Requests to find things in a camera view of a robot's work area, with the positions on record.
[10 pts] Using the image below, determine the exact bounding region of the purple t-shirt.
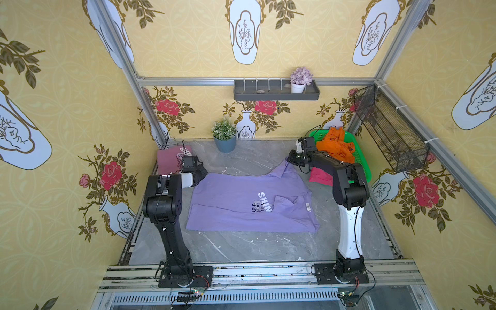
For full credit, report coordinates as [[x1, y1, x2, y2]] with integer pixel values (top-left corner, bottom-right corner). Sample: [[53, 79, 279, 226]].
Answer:
[[186, 161, 320, 233]]

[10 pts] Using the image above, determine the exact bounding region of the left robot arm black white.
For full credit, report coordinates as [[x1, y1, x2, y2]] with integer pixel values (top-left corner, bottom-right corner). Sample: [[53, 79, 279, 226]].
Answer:
[[143, 156, 213, 289]]

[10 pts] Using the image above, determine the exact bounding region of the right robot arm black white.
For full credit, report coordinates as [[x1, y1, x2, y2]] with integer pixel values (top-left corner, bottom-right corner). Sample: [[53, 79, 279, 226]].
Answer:
[[288, 137, 369, 285]]

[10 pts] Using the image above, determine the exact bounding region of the green plastic basket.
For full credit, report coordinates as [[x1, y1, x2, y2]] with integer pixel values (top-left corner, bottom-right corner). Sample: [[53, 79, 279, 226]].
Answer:
[[308, 129, 371, 182]]

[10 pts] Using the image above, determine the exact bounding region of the orange t-shirt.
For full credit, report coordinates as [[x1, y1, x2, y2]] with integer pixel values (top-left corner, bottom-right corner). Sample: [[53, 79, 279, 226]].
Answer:
[[316, 128, 356, 164]]

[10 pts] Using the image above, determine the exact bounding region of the magenta t-shirt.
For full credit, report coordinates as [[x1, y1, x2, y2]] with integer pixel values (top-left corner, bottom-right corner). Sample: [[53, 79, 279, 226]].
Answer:
[[309, 167, 333, 187]]

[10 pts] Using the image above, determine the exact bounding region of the green plant blue pot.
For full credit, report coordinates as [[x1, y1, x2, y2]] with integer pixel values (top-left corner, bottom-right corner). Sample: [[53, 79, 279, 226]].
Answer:
[[212, 118, 237, 153]]

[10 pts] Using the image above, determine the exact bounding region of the purple flower white pot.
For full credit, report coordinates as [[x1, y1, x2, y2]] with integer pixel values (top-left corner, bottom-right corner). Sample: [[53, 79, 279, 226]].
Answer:
[[291, 67, 313, 94]]

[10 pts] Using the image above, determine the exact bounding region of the grey wall shelf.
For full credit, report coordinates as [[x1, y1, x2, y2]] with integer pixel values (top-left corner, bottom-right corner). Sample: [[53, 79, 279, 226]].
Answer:
[[233, 79, 321, 102]]

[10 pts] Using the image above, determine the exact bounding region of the black wire mesh basket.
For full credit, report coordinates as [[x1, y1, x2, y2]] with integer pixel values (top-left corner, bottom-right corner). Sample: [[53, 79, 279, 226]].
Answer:
[[351, 85, 430, 173]]

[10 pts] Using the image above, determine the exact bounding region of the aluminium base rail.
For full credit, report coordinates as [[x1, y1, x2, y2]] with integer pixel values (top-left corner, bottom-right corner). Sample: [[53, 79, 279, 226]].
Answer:
[[92, 260, 435, 309]]

